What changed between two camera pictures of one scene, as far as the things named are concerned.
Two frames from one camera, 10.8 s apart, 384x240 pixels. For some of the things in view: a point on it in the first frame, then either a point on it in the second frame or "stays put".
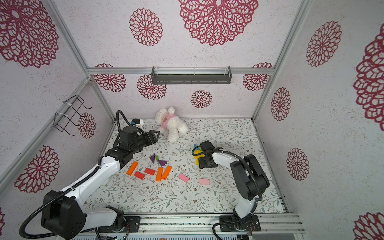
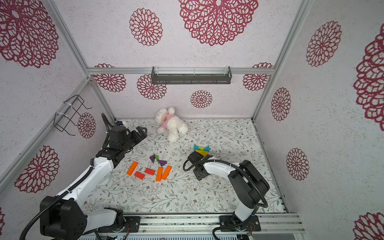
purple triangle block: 162,163 stays put
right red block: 149,171 stays put
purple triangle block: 152,158 stays put
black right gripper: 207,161 → 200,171
